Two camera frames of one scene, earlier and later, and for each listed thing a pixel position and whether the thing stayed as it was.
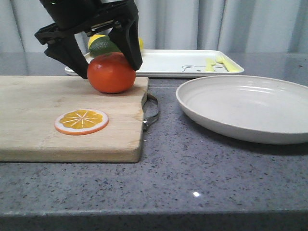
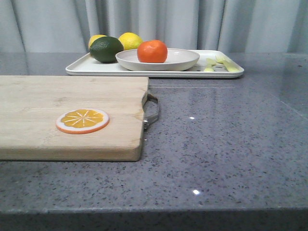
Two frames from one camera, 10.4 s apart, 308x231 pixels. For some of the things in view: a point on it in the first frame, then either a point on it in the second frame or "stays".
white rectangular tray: x=183 y=63 stays
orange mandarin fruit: x=110 y=73 -> x=152 y=51
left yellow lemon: x=93 y=38 stays
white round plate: x=258 y=109 -> x=176 y=59
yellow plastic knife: x=209 y=65 stays
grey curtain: x=236 y=26 stays
